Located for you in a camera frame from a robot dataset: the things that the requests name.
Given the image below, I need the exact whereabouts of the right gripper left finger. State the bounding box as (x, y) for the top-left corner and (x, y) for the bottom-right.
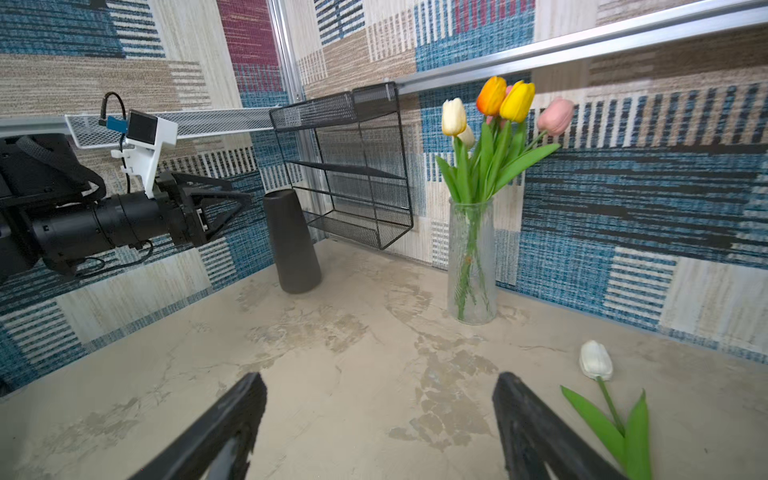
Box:
(132, 372), (267, 479)

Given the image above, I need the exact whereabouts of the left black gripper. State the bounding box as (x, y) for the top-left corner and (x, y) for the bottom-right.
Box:
(155, 171), (252, 247)

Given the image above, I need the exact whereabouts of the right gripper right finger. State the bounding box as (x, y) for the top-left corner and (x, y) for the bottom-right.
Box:
(492, 372), (624, 479)

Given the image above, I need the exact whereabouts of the white tulip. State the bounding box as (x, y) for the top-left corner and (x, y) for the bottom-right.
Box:
(436, 98), (473, 204)
(561, 340), (653, 479)

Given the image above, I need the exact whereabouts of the dark cylindrical vase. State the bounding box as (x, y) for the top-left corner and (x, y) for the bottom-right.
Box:
(263, 189), (322, 294)

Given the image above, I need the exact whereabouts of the clear glass vase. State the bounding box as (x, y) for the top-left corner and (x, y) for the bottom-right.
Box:
(448, 200), (497, 325)

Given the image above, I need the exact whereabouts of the tulip bunch yellow orange pink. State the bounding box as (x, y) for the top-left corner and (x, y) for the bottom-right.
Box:
(467, 76), (575, 203)

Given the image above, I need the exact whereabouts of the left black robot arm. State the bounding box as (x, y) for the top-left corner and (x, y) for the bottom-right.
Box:
(1, 134), (252, 279)

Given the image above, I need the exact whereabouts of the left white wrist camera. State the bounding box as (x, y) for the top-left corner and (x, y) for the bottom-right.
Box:
(98, 91), (178, 199)

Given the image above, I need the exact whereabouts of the white wire mesh basket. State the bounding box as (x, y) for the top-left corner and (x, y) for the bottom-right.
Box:
(64, 107), (273, 149)

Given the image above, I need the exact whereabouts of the black wire shelf rack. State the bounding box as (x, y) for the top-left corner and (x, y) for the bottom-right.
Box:
(269, 82), (414, 250)

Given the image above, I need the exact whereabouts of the aluminium frame crossbar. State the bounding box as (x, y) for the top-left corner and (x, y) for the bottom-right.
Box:
(395, 1), (767, 95)

